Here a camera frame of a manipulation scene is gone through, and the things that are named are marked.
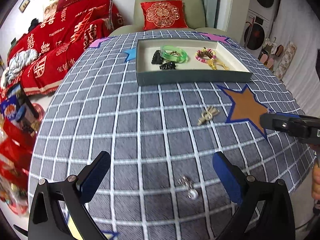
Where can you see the red embroidered cushion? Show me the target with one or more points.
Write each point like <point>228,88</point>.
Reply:
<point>163,15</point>

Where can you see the white washing machine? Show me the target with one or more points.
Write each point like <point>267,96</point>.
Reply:
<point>258,25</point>

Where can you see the grey checked tablecloth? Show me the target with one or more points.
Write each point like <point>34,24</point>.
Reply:
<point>153,138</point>

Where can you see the black claw hair clip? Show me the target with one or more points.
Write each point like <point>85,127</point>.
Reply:
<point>170,65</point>

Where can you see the green-edged cream jewelry tray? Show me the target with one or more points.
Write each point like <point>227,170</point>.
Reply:
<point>192,70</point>

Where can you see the red wedding bed quilt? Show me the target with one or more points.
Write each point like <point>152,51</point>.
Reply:
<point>60,41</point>

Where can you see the green translucent bangle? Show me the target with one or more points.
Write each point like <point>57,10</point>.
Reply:
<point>172,53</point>

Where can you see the grey white crumpled cloth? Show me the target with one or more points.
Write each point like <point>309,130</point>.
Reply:
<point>16,64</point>

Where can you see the silver pearl earring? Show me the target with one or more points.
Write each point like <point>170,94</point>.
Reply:
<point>188,184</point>

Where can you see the black beaded hair clip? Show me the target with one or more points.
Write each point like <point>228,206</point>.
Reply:
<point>157,58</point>

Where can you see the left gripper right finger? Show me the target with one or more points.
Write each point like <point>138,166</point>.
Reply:
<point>232,178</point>

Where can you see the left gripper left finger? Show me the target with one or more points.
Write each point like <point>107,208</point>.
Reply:
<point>91,176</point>

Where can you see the blue snack box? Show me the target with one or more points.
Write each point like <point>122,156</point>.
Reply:
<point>18,109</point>

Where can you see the green leather armchair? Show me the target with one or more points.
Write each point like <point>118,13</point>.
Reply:
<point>193,14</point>

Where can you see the small framed wall picture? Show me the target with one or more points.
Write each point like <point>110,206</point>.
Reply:
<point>24,5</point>

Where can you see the cream rabbit hair clip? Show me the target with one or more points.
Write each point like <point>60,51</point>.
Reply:
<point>207,115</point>

